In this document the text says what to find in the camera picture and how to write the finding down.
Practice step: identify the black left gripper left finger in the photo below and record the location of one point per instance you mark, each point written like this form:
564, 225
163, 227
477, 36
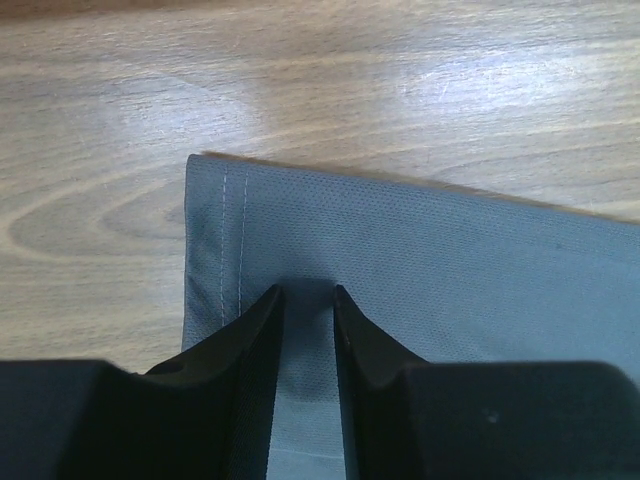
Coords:
206, 413

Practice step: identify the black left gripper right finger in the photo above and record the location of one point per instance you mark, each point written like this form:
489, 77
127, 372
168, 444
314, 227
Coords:
406, 418

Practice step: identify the dark grey t shirt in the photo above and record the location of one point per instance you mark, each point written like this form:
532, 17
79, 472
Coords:
454, 277

